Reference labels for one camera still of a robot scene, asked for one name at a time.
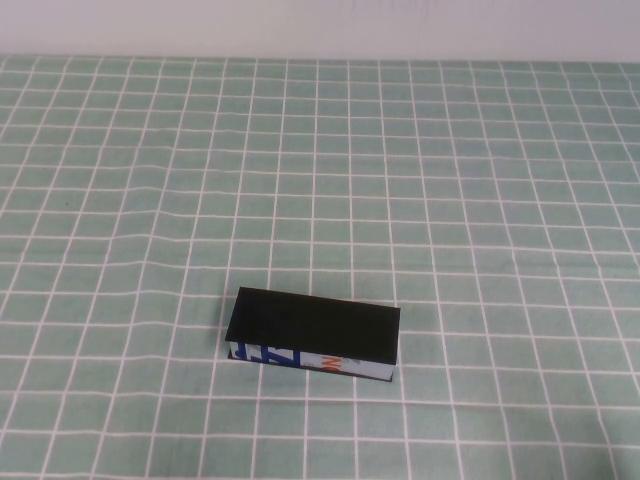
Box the green white-checked tablecloth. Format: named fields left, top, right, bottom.
left=0, top=54, right=640, bottom=480

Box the black printed glasses case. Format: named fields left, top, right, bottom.
left=225, top=286, right=403, bottom=384

